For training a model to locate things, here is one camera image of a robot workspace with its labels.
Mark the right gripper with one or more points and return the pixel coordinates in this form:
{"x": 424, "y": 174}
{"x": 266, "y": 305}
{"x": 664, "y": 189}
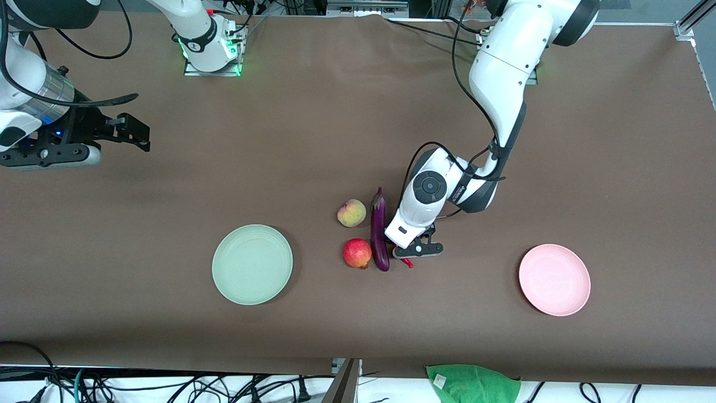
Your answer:
{"x": 84, "y": 129}

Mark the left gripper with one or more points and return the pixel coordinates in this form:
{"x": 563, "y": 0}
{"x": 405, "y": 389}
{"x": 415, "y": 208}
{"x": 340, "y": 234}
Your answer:
{"x": 389, "y": 240}

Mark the purple eggplant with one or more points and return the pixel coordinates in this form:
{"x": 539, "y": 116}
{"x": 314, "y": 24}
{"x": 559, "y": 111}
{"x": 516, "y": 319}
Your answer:
{"x": 378, "y": 235}

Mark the red chili pepper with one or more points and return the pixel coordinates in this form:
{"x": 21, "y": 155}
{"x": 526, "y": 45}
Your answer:
{"x": 408, "y": 262}

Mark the yellow pink peach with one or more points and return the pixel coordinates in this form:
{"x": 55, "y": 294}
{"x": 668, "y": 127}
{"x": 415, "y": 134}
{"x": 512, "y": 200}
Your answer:
{"x": 352, "y": 213}

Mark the red pomegranate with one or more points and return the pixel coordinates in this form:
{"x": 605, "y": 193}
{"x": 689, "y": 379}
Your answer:
{"x": 357, "y": 253}

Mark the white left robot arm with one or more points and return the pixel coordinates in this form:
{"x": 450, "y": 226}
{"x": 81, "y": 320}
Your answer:
{"x": 503, "y": 61}

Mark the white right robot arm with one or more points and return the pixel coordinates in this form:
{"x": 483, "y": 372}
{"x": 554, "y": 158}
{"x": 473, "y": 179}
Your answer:
{"x": 196, "y": 33}

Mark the brown table cover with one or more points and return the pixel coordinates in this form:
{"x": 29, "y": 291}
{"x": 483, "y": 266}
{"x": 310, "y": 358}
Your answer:
{"x": 358, "y": 140}

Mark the pink plate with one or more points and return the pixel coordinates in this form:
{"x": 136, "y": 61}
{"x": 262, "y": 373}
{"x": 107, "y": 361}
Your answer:
{"x": 554, "y": 280}

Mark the pale green plate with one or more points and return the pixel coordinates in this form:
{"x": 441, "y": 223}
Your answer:
{"x": 251, "y": 265}

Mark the green cloth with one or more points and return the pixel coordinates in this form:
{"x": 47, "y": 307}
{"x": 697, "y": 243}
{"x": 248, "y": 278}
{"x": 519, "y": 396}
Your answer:
{"x": 472, "y": 385}

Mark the black power plug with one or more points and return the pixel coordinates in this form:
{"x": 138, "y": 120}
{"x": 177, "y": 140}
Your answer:
{"x": 302, "y": 392}

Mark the grey metal device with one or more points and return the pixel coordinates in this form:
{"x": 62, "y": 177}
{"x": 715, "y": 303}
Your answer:
{"x": 366, "y": 6}

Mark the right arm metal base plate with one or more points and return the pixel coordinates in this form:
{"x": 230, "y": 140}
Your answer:
{"x": 224, "y": 73}

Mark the aluminium post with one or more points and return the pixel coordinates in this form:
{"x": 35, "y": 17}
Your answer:
{"x": 344, "y": 389}

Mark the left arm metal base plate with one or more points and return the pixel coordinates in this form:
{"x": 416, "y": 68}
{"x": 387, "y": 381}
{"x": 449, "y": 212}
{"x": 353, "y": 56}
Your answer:
{"x": 533, "y": 79}

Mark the aluminium frame corner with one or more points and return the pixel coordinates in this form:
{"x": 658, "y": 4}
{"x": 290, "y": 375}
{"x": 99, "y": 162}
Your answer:
{"x": 685, "y": 28}

